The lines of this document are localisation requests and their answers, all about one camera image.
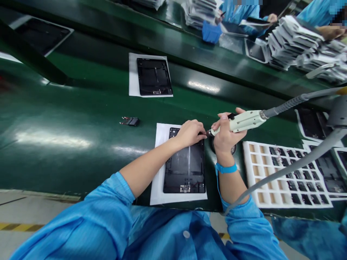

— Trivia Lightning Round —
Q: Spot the person's right hand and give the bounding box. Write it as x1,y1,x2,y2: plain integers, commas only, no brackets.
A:
210,107,249,158

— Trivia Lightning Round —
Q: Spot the person's left hand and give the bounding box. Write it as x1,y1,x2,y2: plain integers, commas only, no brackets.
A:
173,119,208,149

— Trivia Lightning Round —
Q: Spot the black tablet back housing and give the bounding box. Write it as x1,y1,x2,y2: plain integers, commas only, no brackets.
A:
295,108,335,141
308,145,347,194
162,127,207,194
136,57,174,97

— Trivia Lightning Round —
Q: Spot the white electric screwdriver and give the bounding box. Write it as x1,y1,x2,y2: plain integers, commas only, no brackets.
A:
206,109,269,138

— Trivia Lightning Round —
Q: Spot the white foam sheet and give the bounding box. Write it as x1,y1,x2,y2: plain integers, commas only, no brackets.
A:
128,52,174,98
149,123,209,206

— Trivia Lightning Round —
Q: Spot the white foam compartment tray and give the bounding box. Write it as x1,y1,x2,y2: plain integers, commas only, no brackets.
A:
242,140,334,209

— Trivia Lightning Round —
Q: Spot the small black speaker component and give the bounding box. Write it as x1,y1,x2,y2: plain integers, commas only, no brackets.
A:
119,116,140,127

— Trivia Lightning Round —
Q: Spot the silver framed tablet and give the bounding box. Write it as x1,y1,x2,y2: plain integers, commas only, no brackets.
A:
244,37,269,64

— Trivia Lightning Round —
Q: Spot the person's body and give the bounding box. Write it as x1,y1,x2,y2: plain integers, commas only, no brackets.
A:
119,204,288,260

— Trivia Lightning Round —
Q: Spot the dark flat tablet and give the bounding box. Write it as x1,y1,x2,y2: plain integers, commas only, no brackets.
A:
219,21,249,38

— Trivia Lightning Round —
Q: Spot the group of black tray components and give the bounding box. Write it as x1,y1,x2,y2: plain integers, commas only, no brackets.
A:
268,146,330,205

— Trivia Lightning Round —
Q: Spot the black tablet on white sheet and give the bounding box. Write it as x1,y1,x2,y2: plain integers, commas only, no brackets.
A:
7,14,74,58

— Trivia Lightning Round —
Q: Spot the grey flexible hose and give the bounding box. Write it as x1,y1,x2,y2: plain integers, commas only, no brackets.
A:
222,96,347,216

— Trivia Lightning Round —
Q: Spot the grey screwdriver cable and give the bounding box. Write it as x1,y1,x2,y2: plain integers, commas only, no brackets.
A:
261,86,347,120

